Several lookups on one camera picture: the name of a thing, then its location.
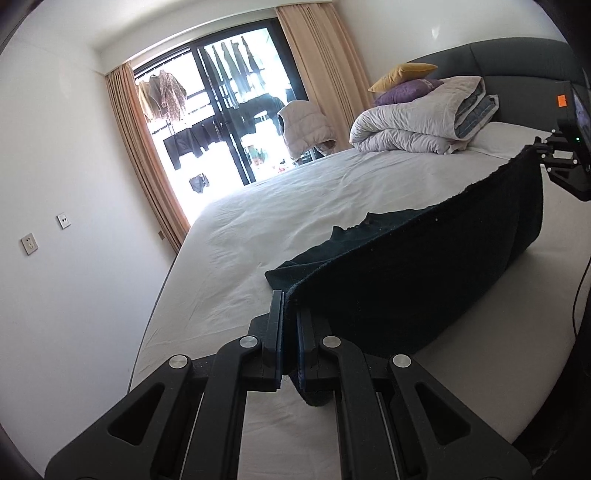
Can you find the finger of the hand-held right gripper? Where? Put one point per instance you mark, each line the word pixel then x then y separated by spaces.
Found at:
pixel 554 144
pixel 572 177

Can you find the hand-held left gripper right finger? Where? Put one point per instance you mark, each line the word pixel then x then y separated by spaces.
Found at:
pixel 304 344

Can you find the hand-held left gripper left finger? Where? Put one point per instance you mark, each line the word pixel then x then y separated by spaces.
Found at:
pixel 277 332

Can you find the dark green sweater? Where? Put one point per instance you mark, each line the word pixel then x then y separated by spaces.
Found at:
pixel 415 277

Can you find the row of hanging dark clothes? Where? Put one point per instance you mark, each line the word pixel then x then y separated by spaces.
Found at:
pixel 184 143

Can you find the flat white pillow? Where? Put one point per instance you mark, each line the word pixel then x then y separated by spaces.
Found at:
pixel 503 138

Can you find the bed with white sheet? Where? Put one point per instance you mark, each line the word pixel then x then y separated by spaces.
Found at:
pixel 277 221

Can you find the folded white duvet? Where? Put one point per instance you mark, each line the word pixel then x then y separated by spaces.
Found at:
pixel 406 124

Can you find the purple pillow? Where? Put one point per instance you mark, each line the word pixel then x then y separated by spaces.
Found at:
pixel 406 91

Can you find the small hanging dark cloth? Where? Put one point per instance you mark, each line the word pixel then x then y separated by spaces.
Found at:
pixel 199 184

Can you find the yellow pillow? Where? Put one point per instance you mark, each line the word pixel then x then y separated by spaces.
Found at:
pixel 401 74

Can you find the dark chair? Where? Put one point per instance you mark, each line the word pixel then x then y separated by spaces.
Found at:
pixel 314 154

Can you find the black framed sliding glass door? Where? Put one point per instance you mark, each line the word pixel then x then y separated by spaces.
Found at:
pixel 231 138

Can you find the beige puffer jacket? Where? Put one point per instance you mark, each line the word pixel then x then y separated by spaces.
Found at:
pixel 304 124

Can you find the beige curtain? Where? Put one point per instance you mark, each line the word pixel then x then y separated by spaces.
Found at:
pixel 138 161
pixel 323 69

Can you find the hanging patterned brown shirts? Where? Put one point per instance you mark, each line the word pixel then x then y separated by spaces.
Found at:
pixel 161 94

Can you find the white wall socket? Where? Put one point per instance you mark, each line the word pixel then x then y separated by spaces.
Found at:
pixel 30 243

